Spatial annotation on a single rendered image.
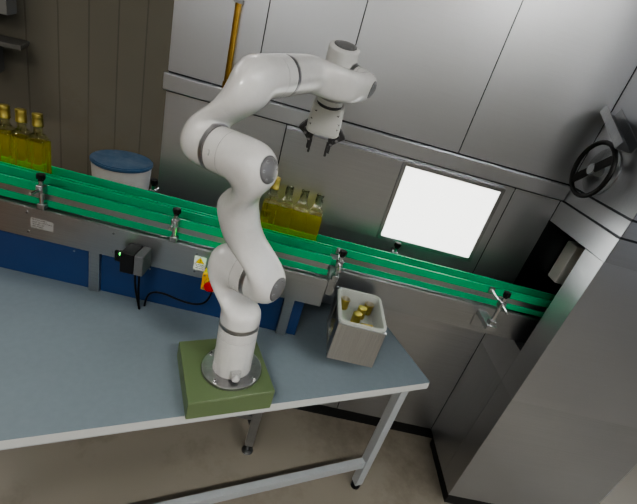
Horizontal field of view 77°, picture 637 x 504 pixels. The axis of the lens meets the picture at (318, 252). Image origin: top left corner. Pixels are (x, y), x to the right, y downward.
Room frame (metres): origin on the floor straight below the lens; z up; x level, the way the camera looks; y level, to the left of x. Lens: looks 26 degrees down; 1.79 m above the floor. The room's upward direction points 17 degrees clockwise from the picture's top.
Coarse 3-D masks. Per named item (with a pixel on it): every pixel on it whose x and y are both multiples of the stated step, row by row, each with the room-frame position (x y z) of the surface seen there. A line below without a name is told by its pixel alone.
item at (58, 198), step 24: (0, 192) 1.21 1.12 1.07; (24, 192) 1.22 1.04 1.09; (48, 192) 1.22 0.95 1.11; (72, 192) 1.23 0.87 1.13; (96, 216) 1.24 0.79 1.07; (120, 216) 1.25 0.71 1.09; (144, 216) 1.26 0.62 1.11; (168, 216) 1.27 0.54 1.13; (192, 240) 1.28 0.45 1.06; (216, 240) 1.29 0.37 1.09; (288, 264) 1.31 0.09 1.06; (312, 264) 1.32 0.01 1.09
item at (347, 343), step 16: (336, 288) 1.40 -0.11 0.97; (336, 304) 1.27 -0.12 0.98; (336, 320) 1.18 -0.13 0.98; (336, 336) 1.14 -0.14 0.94; (352, 336) 1.14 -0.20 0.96; (368, 336) 1.15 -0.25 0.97; (384, 336) 1.15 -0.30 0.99; (336, 352) 1.14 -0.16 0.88; (352, 352) 1.14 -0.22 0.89; (368, 352) 1.15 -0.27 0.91
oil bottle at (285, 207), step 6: (282, 198) 1.43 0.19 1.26; (282, 204) 1.41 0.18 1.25; (288, 204) 1.41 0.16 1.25; (282, 210) 1.41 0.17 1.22; (288, 210) 1.41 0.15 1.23; (276, 216) 1.41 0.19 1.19; (282, 216) 1.41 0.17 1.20; (288, 216) 1.41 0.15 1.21; (276, 222) 1.41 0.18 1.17; (282, 222) 1.41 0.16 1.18; (288, 222) 1.41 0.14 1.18; (276, 228) 1.41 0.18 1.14; (282, 228) 1.41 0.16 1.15
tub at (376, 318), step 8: (344, 288) 1.35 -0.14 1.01; (352, 296) 1.35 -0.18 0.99; (360, 296) 1.35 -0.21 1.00; (368, 296) 1.36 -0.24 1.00; (376, 296) 1.36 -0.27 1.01; (352, 304) 1.35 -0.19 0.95; (360, 304) 1.35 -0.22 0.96; (376, 304) 1.34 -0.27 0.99; (344, 312) 1.30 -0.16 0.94; (352, 312) 1.31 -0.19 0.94; (376, 312) 1.30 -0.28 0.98; (344, 320) 1.14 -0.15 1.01; (360, 320) 1.28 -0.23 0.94; (368, 320) 1.29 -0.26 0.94; (376, 320) 1.26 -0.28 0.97; (384, 320) 1.21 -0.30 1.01; (368, 328) 1.14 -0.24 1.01; (376, 328) 1.15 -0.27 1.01; (384, 328) 1.16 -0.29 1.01
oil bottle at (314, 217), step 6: (312, 210) 1.42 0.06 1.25; (318, 210) 1.43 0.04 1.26; (312, 216) 1.42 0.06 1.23; (318, 216) 1.42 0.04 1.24; (306, 222) 1.42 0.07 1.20; (312, 222) 1.42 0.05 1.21; (318, 222) 1.42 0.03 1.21; (306, 228) 1.42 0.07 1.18; (312, 228) 1.42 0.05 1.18; (318, 228) 1.43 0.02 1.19; (306, 234) 1.42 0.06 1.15; (312, 234) 1.42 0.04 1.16
